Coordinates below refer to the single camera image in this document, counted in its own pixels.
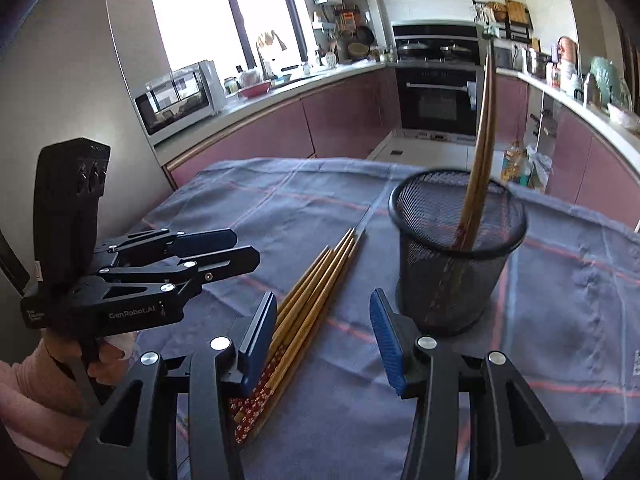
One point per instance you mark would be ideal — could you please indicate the black mesh utensil cup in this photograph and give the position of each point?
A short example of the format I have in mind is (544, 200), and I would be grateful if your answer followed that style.
(443, 287)

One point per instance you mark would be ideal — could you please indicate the wall spice rack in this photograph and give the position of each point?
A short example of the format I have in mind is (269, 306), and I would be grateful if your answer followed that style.
(507, 19)

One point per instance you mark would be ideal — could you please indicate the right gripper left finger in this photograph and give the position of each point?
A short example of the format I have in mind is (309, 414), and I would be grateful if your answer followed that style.
(134, 433)

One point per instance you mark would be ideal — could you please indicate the pink bowl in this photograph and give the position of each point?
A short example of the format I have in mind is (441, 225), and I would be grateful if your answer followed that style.
(254, 90)

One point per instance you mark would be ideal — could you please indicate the white microwave oven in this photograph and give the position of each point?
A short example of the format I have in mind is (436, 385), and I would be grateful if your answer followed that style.
(178, 100)

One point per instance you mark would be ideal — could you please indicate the steel pot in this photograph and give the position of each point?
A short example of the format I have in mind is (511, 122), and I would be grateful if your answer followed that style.
(536, 63)

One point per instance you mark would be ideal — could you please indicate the cooking oil bottle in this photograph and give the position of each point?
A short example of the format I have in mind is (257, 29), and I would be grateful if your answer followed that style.
(511, 164)

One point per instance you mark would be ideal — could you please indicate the black built-in oven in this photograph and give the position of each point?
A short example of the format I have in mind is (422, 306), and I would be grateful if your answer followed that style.
(440, 76)

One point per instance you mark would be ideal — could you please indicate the left hand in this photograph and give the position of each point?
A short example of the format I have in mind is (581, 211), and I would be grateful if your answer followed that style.
(108, 368)

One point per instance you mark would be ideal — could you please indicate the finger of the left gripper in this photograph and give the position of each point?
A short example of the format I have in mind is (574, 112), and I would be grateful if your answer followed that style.
(161, 269)
(200, 242)

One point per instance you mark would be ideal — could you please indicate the plaid grey tablecloth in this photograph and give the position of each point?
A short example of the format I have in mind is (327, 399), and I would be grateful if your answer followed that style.
(363, 346)

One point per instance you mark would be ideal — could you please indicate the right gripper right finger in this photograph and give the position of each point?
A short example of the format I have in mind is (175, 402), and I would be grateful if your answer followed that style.
(512, 436)

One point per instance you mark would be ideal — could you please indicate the black camera box left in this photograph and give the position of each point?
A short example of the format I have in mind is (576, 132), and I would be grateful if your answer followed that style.
(70, 180)

